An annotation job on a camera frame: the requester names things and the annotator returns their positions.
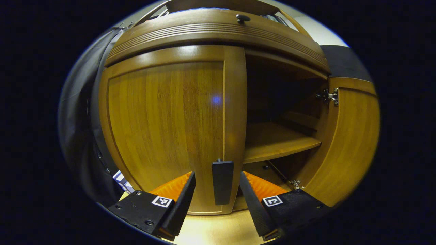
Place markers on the wooden double-door shoe cabinet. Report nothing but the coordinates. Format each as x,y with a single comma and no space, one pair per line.
276,139

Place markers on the book with pale spine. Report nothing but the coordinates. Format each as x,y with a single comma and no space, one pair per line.
269,17

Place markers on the dark blue spine book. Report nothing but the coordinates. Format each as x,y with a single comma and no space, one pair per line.
126,186

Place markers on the wooden drawer with black knob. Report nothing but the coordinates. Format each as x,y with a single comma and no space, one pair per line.
204,30

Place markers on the metal door hinge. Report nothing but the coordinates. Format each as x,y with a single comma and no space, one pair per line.
296,184
329,97

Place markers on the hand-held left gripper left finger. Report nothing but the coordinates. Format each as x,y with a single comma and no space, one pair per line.
184,204

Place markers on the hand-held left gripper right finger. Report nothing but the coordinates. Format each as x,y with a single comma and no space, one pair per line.
250,204

